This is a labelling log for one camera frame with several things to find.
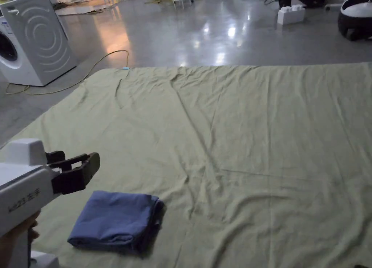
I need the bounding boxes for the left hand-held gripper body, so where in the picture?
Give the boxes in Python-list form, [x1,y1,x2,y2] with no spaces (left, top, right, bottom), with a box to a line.
[0,138,63,268]

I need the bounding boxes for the white and black robot base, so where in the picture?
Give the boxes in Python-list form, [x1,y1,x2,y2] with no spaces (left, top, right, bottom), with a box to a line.
[337,0,372,42]

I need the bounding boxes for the person's left hand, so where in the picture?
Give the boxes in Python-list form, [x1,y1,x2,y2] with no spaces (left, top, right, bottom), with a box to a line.
[0,211,40,268]

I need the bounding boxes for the folded blue garment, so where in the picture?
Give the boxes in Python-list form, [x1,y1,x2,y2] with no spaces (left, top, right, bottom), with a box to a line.
[67,190,165,255]

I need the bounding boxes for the white washing machine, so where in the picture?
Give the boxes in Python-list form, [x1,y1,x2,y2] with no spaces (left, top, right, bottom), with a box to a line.
[0,0,78,87]

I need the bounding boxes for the flat cardboard sheets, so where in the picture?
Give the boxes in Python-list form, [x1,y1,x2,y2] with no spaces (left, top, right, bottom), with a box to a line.
[54,0,109,16]

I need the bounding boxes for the bed with pale green sheet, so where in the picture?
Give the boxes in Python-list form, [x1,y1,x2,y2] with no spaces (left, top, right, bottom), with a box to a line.
[0,62,372,268]

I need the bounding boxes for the white foam block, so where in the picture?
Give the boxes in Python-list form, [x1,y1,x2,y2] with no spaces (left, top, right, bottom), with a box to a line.
[277,4,306,26]

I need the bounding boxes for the yellow cable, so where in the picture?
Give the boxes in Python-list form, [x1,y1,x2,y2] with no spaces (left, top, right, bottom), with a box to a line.
[5,49,130,96]

